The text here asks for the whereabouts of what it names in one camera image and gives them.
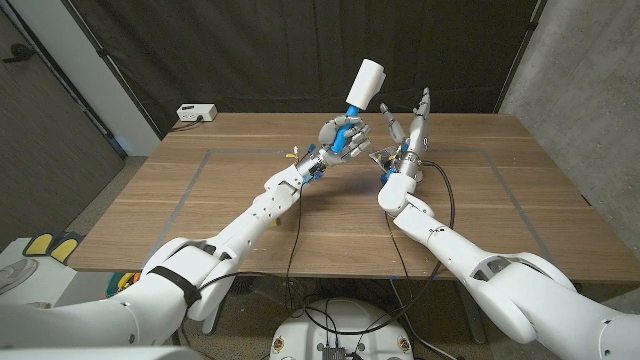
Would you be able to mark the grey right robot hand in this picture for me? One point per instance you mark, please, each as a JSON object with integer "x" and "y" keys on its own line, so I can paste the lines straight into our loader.
{"x": 417, "y": 145}

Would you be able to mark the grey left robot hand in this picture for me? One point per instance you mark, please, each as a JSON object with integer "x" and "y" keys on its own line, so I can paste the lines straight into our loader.
{"x": 330, "y": 137}

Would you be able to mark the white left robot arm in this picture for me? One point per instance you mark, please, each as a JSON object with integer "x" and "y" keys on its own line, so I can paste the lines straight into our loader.
{"x": 270, "y": 200}

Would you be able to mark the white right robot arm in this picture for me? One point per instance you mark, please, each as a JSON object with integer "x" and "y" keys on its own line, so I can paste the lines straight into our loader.
{"x": 450, "y": 245}

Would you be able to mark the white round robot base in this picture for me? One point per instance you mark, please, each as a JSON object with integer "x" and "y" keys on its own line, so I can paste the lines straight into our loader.
{"x": 345, "y": 320}

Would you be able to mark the small yellow block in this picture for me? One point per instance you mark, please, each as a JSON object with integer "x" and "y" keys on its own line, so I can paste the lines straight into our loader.
{"x": 276, "y": 223}

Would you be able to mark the clear plastic parts bag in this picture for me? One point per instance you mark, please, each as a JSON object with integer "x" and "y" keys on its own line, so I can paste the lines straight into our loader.
{"x": 380, "y": 157}

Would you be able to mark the black backdrop curtain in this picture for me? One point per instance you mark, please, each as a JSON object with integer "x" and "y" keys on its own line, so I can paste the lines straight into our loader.
{"x": 250, "y": 50}

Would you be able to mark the white power strip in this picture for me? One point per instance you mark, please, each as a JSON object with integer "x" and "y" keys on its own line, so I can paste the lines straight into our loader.
{"x": 197, "y": 111}

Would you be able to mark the black backdrop stand pole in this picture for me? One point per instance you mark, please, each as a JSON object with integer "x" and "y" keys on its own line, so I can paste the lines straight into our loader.
{"x": 532, "y": 25}
{"x": 102, "y": 52}

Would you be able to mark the grey table leg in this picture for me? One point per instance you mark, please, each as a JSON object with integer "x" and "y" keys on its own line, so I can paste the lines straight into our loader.
{"x": 472, "y": 320}

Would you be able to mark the white table leg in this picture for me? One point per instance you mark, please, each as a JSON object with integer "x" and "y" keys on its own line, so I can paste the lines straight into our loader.
{"x": 212, "y": 325}

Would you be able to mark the teal yellow colourful object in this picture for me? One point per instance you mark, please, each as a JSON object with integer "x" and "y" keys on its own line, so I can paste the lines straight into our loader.
{"x": 122, "y": 282}

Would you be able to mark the yellow black foot pad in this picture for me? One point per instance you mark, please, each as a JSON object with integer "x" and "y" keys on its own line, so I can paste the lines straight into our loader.
{"x": 65, "y": 248}
{"x": 39, "y": 243}

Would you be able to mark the white low platform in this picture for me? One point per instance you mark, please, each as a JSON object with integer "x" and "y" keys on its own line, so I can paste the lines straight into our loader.
{"x": 50, "y": 280}

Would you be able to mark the grey sneaker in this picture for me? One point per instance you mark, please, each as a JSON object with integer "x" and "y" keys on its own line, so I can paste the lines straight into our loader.
{"x": 15, "y": 274}

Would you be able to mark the black wall hook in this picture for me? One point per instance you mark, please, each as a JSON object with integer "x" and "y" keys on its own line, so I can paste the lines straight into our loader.
{"x": 19, "y": 51}

